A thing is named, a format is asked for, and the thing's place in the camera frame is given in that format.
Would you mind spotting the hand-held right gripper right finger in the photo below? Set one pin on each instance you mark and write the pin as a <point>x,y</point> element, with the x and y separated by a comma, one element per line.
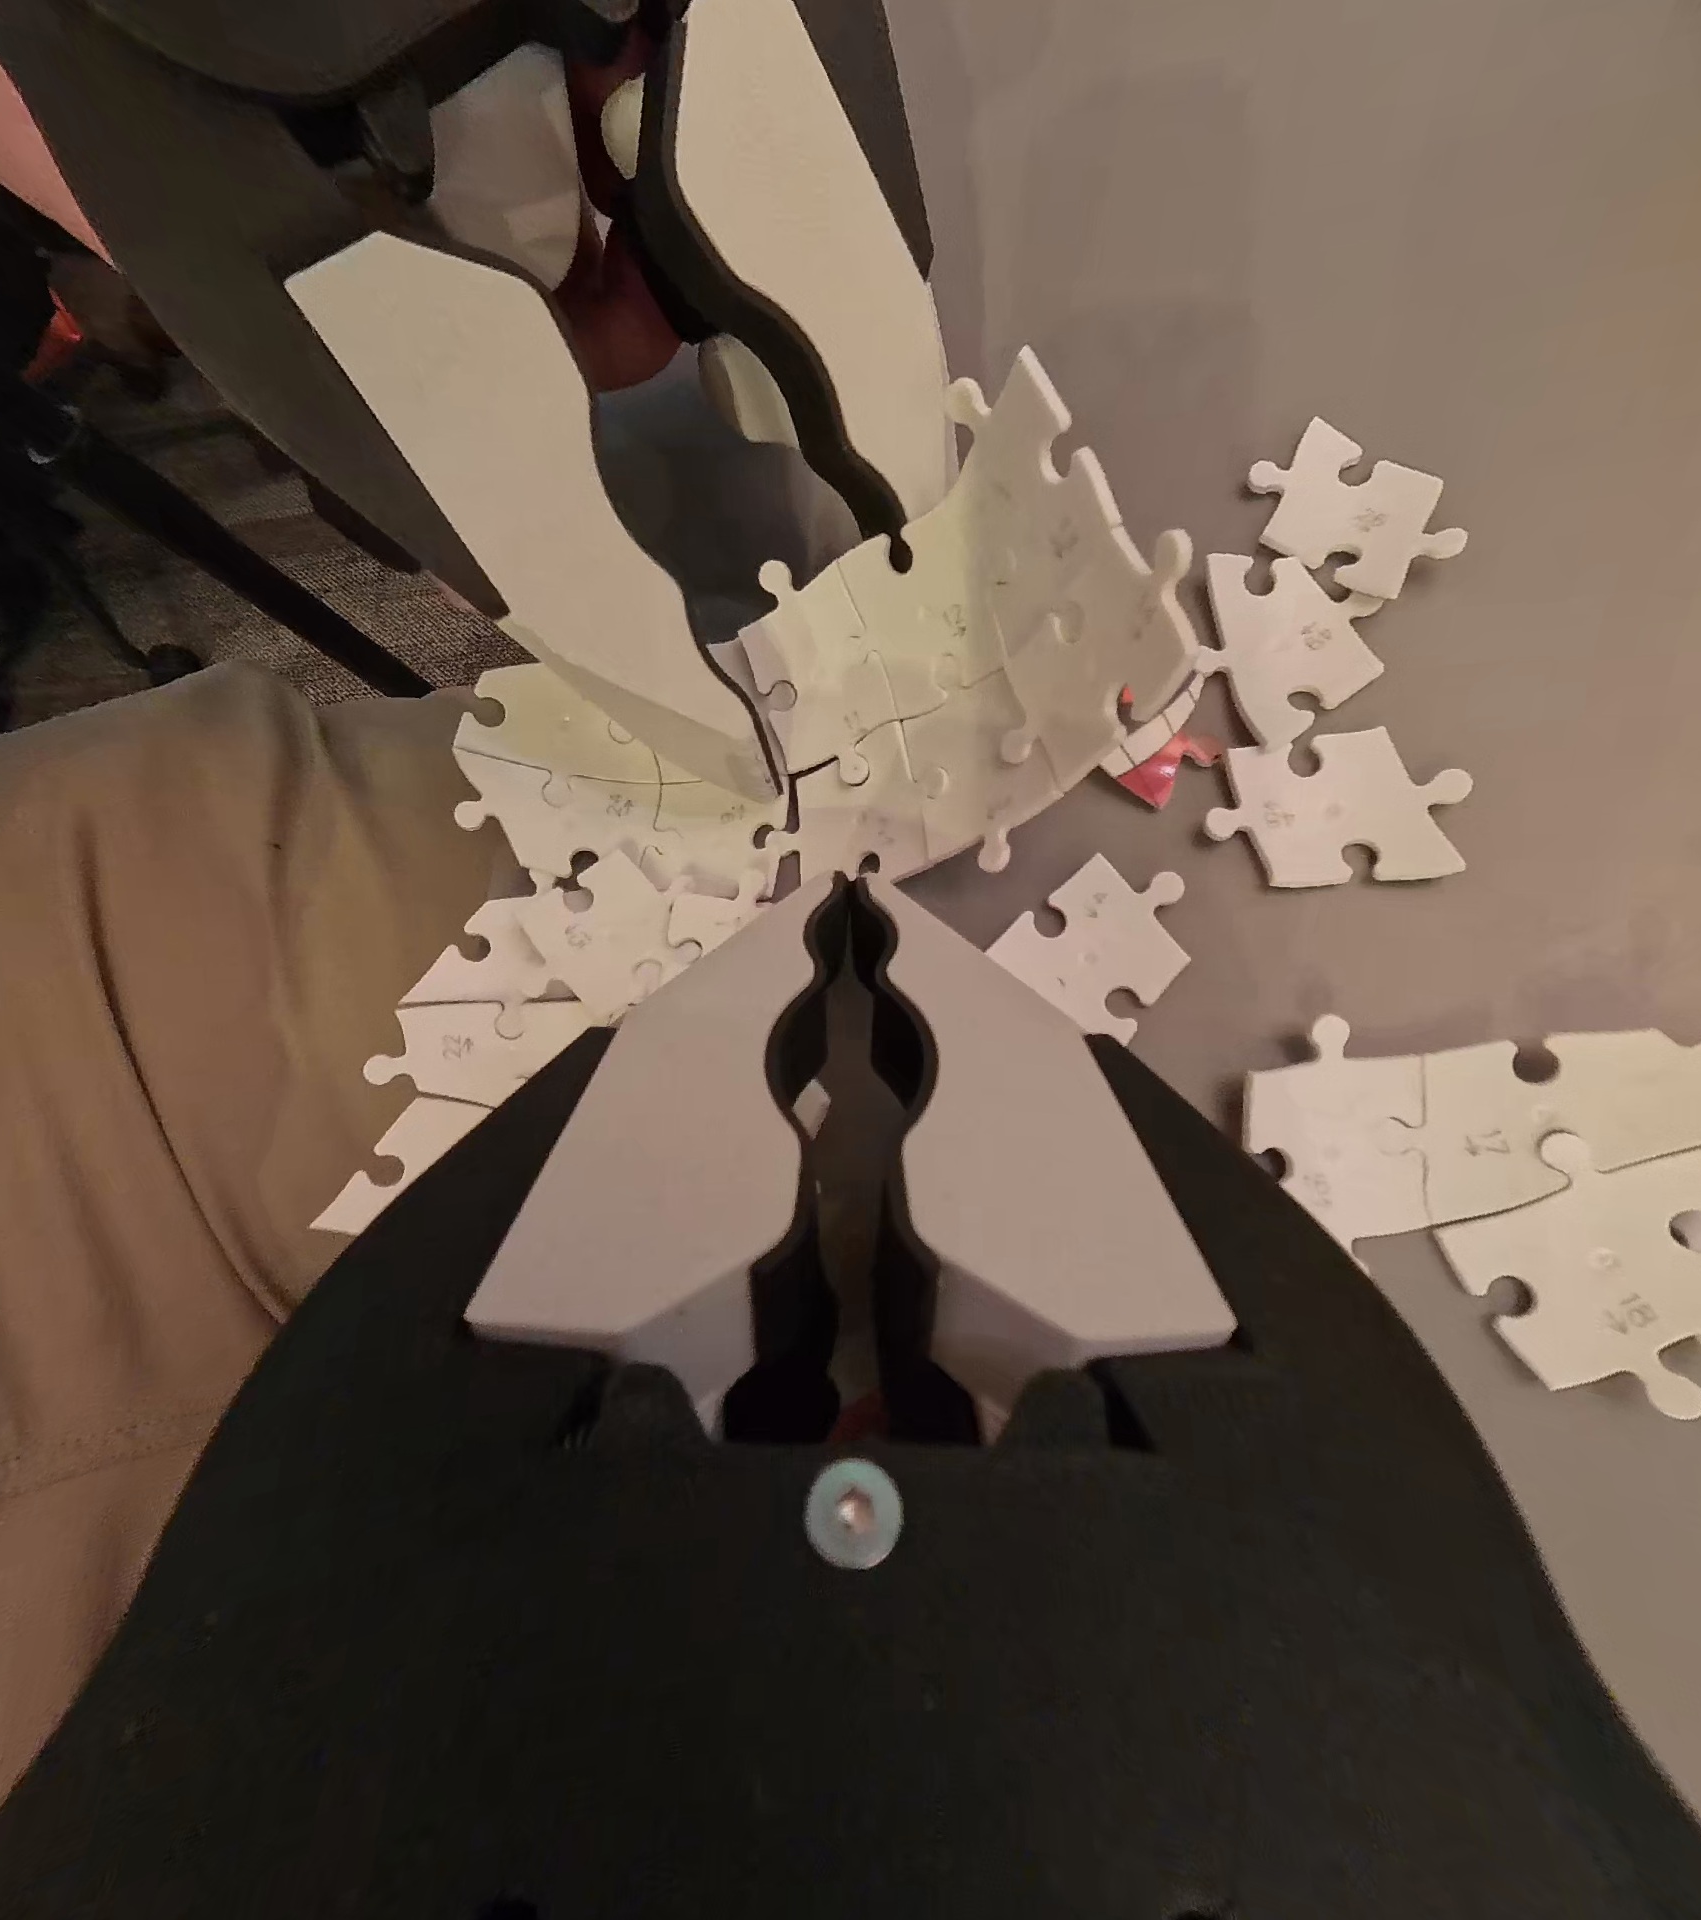
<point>1032,1171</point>

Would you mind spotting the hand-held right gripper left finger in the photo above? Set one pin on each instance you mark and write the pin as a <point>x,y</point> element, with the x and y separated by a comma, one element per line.
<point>671,1171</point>

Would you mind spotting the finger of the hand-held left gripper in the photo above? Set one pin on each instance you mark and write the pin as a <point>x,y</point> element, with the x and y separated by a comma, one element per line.
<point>491,481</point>
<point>804,225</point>

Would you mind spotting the white wedge puzzle section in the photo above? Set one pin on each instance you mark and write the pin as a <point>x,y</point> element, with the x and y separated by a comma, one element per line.
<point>551,759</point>

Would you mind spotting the curved white puzzle strip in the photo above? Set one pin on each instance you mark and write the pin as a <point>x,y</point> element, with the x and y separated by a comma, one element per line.
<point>971,644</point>

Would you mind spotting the white puzzle piece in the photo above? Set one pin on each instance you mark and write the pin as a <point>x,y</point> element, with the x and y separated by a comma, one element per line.
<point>1294,644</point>
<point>1354,511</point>
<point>1097,945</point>
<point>1330,818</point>

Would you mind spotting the pile of white puzzle pieces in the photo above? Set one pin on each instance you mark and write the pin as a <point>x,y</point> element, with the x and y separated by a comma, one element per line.
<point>594,930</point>

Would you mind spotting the coloured printed puzzle piece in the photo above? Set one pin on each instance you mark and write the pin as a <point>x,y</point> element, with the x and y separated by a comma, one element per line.
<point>1157,772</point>

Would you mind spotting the flat white puzzle section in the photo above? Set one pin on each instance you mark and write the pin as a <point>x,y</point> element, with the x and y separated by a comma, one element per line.
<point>1480,1141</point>

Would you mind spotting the person's left hand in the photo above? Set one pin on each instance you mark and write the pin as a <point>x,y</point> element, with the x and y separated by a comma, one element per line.
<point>617,309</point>

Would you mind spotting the black metal leg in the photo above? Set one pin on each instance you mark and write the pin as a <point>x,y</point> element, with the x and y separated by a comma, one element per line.
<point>264,578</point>

